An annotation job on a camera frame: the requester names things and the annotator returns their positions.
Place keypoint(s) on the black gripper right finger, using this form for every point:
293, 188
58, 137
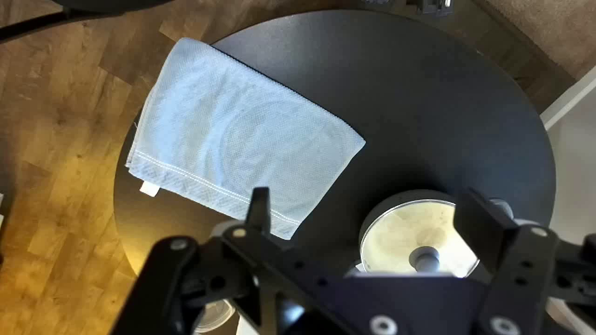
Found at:
487, 225

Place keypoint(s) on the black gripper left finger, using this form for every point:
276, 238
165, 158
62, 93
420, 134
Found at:
258, 206

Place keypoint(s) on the clear glass pan lid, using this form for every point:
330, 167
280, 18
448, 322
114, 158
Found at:
392, 238

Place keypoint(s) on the light blue towel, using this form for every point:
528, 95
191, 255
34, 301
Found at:
235, 130

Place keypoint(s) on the black stand leg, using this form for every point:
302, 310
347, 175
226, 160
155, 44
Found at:
112, 2

